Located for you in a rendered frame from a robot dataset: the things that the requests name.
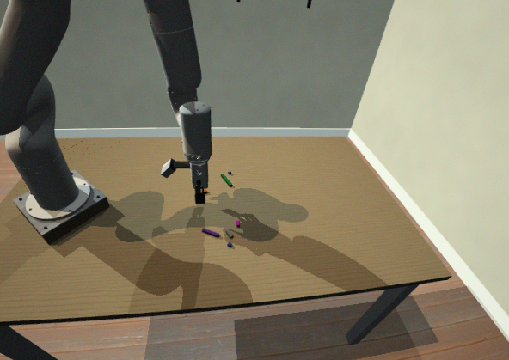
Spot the green rod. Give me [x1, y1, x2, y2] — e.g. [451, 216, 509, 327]
[221, 174, 232, 186]

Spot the purple rod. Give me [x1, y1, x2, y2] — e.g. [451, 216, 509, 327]
[202, 228, 219, 238]

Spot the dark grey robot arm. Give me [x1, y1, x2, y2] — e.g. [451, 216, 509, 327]
[0, 0, 212, 221]

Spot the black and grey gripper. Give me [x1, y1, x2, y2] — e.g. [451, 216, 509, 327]
[187, 158, 210, 204]

